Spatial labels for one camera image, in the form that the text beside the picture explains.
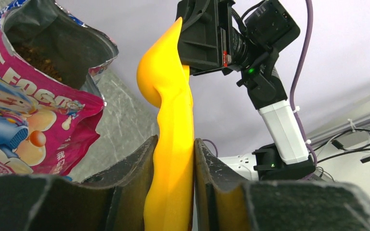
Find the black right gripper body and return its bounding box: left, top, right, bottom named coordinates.
left=176, top=0, right=235, bottom=76

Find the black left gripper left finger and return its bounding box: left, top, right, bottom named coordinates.
left=0, top=136, right=158, bottom=231

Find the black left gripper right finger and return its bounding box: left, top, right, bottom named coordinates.
left=194, top=139, right=370, bottom=231

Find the yellow plastic scoop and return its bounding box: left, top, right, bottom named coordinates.
left=136, top=18, right=194, bottom=231

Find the pink pet food bag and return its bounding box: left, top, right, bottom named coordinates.
left=0, top=0, right=119, bottom=176

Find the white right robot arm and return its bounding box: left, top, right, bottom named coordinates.
left=176, top=0, right=316, bottom=180

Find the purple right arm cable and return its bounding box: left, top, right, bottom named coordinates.
left=201, top=0, right=318, bottom=181

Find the aluminium frame rail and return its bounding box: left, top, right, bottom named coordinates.
left=306, top=86, right=370, bottom=154

